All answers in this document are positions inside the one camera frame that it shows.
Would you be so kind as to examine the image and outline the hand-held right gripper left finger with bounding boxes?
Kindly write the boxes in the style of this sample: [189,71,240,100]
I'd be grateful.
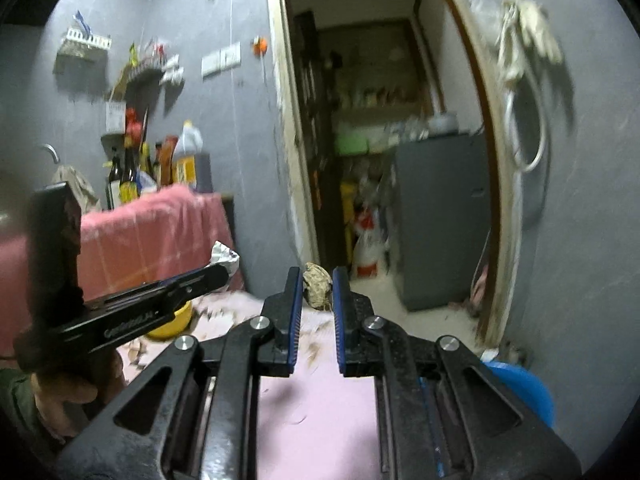
[55,266,304,480]

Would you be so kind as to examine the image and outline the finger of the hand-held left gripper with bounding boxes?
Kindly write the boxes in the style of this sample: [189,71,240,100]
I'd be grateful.
[155,263,231,312]

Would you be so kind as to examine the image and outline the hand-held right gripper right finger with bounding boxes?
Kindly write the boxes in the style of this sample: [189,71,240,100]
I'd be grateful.
[332,266,583,480]

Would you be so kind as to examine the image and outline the silver foil wrapper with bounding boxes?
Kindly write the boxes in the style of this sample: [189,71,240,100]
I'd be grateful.
[209,241,241,278]

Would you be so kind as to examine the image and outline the tan paper wad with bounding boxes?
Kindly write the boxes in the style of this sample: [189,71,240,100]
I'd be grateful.
[304,262,333,311]

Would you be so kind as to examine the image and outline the blue plastic bucket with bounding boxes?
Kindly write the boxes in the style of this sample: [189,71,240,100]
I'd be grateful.
[482,360,556,428]

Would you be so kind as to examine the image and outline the person's left hand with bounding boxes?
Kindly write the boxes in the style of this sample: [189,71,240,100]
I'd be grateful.
[27,347,126,441]

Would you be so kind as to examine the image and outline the pile of crumpled wrappers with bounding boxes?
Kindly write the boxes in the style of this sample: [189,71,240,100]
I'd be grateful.
[127,300,321,367]

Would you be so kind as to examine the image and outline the yellow bowl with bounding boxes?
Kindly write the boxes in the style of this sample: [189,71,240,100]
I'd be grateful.
[145,302,195,342]

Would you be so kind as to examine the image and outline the beige rag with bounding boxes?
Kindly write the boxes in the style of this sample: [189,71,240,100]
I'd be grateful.
[50,164,101,213]

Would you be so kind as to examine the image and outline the red plaid cloth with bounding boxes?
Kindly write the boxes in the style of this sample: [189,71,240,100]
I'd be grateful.
[0,185,246,356]

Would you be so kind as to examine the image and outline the white sack with red print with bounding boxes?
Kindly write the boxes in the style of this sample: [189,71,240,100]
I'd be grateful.
[352,207,388,278]

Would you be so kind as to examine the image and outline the dark glass bottle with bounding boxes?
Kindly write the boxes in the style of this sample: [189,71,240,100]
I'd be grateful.
[106,147,122,210]

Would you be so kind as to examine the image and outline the large cooking oil bottle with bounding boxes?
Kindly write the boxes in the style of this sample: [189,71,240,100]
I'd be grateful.
[171,120,205,188]

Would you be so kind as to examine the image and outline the grey appliance cabinet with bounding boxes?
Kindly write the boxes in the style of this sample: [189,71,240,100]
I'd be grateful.
[392,132,493,311]

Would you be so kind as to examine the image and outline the red plastic bag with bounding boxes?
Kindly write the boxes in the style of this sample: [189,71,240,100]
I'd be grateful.
[124,107,143,148]

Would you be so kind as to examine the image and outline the white utensil holder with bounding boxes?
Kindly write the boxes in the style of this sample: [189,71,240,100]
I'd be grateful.
[105,101,126,136]

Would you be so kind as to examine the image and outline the green box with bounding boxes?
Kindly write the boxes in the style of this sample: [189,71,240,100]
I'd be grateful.
[335,130,371,156]

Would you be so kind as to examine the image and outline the dark wooden door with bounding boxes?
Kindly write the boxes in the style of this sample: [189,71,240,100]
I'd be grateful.
[292,10,351,271]

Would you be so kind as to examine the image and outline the white plastic basket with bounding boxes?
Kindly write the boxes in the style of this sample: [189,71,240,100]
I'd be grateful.
[55,27,112,63]

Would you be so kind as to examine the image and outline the white cooking pot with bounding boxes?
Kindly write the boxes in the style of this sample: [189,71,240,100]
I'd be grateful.
[427,112,461,135]

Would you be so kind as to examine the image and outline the cream rubber gloves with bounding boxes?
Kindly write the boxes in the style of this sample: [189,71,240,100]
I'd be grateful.
[497,0,566,86]

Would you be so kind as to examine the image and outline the wooden door frame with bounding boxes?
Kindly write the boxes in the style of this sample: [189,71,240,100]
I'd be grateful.
[265,0,523,351]

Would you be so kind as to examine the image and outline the wall spice rack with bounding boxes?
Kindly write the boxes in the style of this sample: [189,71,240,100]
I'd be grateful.
[112,42,183,96]

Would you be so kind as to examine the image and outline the white wall socket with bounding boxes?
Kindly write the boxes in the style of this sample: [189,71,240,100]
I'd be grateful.
[220,42,242,70]

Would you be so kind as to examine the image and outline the wooden wall shelves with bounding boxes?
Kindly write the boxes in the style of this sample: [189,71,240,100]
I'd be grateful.
[320,22,441,121]

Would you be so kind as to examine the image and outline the white hose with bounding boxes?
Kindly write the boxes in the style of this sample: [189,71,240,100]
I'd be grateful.
[502,35,551,173]

